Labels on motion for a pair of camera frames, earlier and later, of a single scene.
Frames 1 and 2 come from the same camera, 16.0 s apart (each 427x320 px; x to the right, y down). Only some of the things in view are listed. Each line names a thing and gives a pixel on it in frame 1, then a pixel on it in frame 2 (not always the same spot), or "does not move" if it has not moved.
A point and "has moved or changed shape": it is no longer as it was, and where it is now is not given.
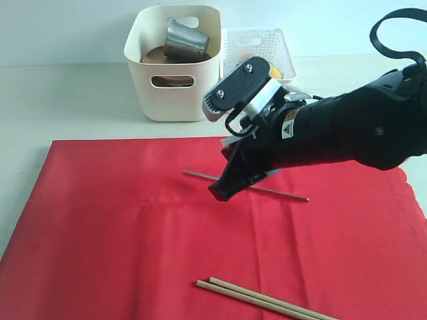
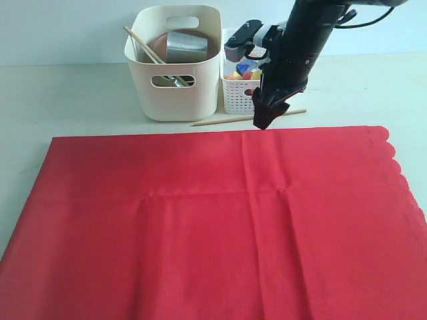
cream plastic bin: [173, 92] does not move
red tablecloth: [115, 230] does not move
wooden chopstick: [253, 300] to [243, 119]
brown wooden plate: [157, 55] to [160, 45]
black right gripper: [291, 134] to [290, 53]
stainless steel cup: [181, 41] has moved or changed shape
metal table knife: [288, 196] to [179, 83]
